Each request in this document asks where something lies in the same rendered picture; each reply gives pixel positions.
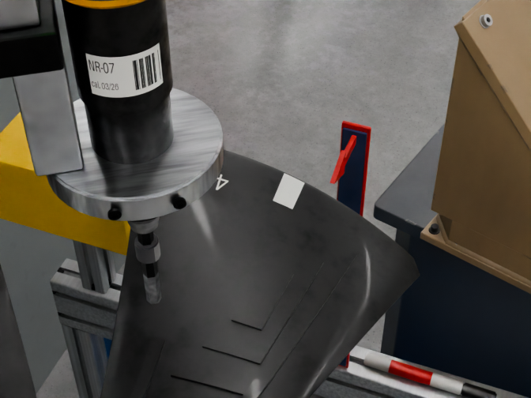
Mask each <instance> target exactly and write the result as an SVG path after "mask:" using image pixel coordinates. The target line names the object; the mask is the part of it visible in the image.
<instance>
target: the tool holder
mask: <svg viewBox="0 0 531 398"><path fill-rule="evenodd" d="M7 77H12V78H13V84H14V88H15V91H16V95H17V101H18V104H19V108H20V112H21V117H22V121H23V125H24V131H25V134H26V138H27V142H28V147H29V151H30V155H31V158H32V164H33V168H34V172H35V174H36V175H37V176H43V175H46V176H47V180H48V183H49V184H50V186H51V188H52V190H53V191H54V193H55V194H56V195H57V196H58V198H59V199H60V200H62V201H63V202H64V203H65V204H67V205H68V206H70V207H71V208H73V209H75V210H77V211H79V212H82V213H84V214H86V215H89V216H93V217H96V218H101V219H104V220H117V221H135V220H147V219H152V218H155V217H159V216H164V215H167V214H169V213H172V212H175V211H178V210H180V209H182V208H185V207H186V206H188V205H190V204H191V203H193V202H194V201H196V200H197V199H198V198H200V197H201V196H202V195H203V194H204V193H205V192H207V191H208V190H209V189H210V187H211V186H212V185H213V183H214V182H215V181H216V180H217V177H218V176H219V174H220V172H221V168H222V165H223V162H224V144H223V132H222V129H221V124H220V122H219V120H218V117H217V116H216V115H215V114H214V112H213V111H212V109H211V108H210V107H208V106H207V105H206V104H205V103H204V102H202V101H201V100H199V99H198V98H196V97H195V96H192V95H190V94H188V93H186V92H184V91H181V90H178V89H175V88H172V90H171V92H170V97H171V113H172V121H173V130H174V138H173V142H172V143H171V146H170V147H169V148H168V150H167V151H166V152H164V153H163V154H162V155H160V156H158V157H157V158H155V159H153V160H150V161H147V162H144V163H137V164H119V163H112V162H110V161H107V160H105V159H103V158H101V157H100V156H98V155H97V154H96V153H95V151H94V150H93V148H92V145H91V141H90V136H89V128H88V123H87V118H86V113H85V105H84V103H83V102H82V101H81V99H79V100H77V101H75V102H73V97H72V93H71V88H70V81H69V76H68V72H67V67H66V59H65V55H64V50H63V45H62V37H61V33H60V29H59V24H58V16H57V12H56V6H55V0H0V79H2V78H7Z"/></svg>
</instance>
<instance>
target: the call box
mask: <svg viewBox="0 0 531 398"><path fill-rule="evenodd" d="M0 219H4V220H8V221H11V222H14V223H19V224H21V225H25V226H27V227H32V228H35V229H38V230H41V231H46V232H48V233H52V234H54V235H59V236H62V237H65V238H69V239H73V240H75V241H78V242H83V243H86V244H89V245H91V246H96V247H99V248H102V249H105V250H110V251H113V252H116V253H120V254H123V255H126V253H127V248H128V242H129V237H130V225H129V224H128V222H127V221H117V220H104V219H101V218H96V217H93V216H89V215H86V214H84V213H82V212H79V211H77V210H75V209H73V208H71V207H70V206H68V205H67V204H65V203H64V202H63V201H62V200H60V199H59V198H58V196H57V195H56V194H55V193H54V191H53V190H52V188H51V186H50V184H49V183H48V180H47V176H46V175H43V176H37V175H36V174H35V172H34V168H33V164H32V158H31V155H30V151H29V147H28V142H27V138H26V134H25V131H24V125H23V121H22V117H21V113H19V114H18V115H17V116H16V117H15V118H14V119H13V120H12V122H11V123H10V124H9V125H8V126H7V127H6V128H5V129H4V130H3V131H2V132H1V133H0Z"/></svg>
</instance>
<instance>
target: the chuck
mask: <svg viewBox="0 0 531 398"><path fill-rule="evenodd" d="M159 218H160V217H157V218H155V219H153V220H148V221H144V222H132V221H127V222H128V224H129V225H130V228H131V230H132V231H134V232H136V233H138V234H148V233H150V232H152V231H154V230H155V229H156V228H157V226H158V221H159Z"/></svg>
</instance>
